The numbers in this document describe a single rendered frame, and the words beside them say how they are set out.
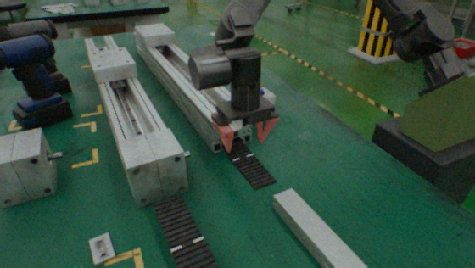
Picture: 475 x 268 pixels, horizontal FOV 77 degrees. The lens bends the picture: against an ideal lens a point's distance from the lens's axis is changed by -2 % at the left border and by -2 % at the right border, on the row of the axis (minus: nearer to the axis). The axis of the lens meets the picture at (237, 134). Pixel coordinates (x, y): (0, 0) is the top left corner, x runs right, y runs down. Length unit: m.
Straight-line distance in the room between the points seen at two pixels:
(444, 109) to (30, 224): 0.84
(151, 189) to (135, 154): 0.07
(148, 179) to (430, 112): 0.62
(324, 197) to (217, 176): 0.21
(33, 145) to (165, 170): 0.25
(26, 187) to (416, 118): 0.84
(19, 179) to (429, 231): 0.72
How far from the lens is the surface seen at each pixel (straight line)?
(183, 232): 0.50
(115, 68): 0.89
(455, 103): 0.77
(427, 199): 0.68
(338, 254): 0.49
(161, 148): 0.56
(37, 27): 1.05
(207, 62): 0.52
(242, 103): 0.57
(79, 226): 0.61
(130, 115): 0.77
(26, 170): 0.66
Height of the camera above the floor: 1.20
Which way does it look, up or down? 33 degrees down
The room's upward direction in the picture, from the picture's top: straight up
